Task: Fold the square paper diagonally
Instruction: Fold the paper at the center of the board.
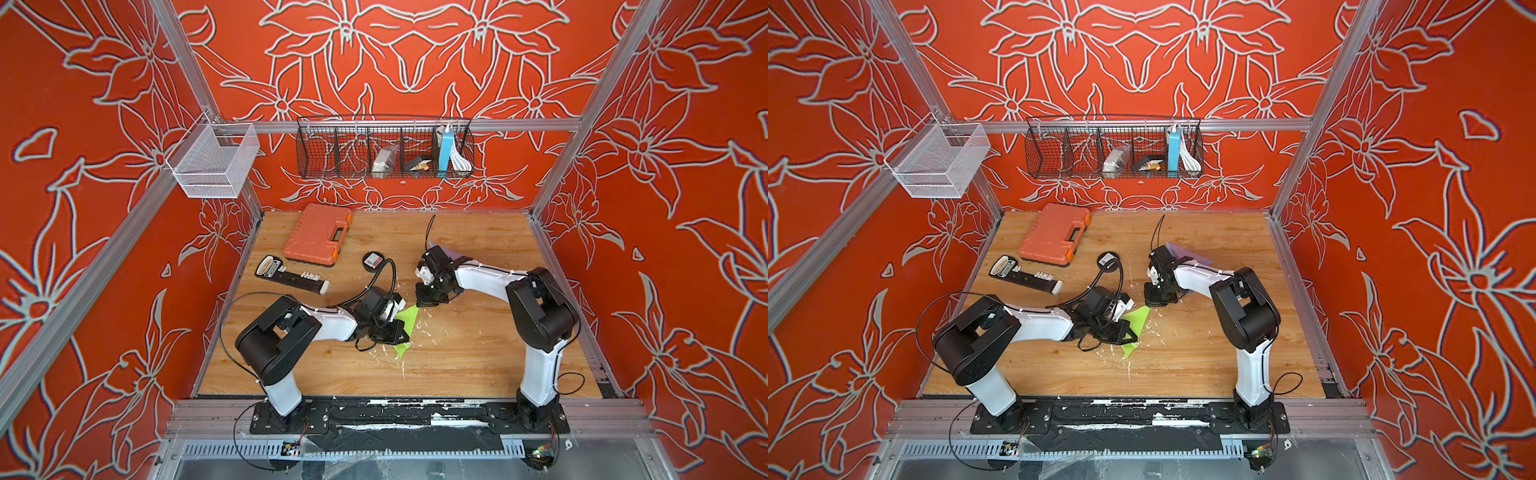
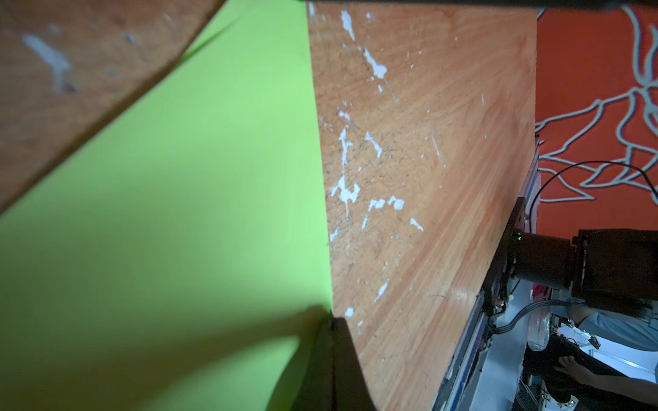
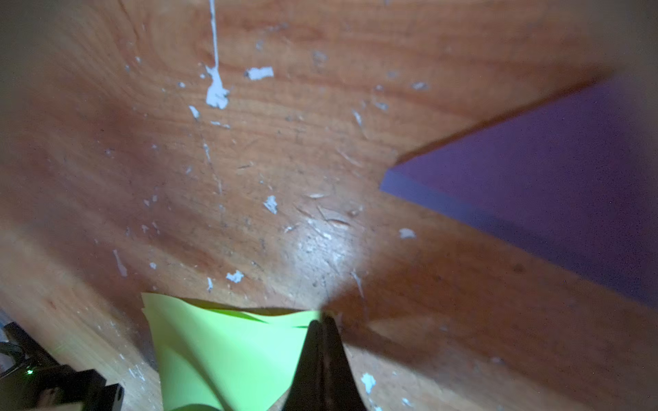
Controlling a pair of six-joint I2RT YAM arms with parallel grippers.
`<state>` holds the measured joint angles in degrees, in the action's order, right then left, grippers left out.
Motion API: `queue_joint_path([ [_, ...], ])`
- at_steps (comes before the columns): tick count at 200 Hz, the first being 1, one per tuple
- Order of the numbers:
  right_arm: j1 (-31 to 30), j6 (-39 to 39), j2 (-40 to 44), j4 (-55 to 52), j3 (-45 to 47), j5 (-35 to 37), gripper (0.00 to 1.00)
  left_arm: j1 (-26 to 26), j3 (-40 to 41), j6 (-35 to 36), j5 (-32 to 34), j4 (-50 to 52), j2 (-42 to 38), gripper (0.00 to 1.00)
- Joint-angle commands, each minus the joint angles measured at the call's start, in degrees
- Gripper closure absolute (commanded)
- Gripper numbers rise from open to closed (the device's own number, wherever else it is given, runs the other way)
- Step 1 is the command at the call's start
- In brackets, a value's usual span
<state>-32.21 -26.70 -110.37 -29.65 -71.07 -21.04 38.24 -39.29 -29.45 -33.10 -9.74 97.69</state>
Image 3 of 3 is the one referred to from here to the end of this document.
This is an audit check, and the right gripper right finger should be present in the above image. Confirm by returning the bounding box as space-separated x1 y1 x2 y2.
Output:
321 315 367 411

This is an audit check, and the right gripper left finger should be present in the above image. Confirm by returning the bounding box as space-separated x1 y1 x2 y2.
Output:
282 320 326 411

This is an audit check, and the lime green square paper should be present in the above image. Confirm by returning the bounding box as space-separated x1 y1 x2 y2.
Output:
142 293 320 410

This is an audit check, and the dark purple square paper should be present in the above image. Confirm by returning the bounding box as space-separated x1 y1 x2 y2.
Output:
380 76 657 308

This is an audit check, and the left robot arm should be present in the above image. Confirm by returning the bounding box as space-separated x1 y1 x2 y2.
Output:
1 322 124 410

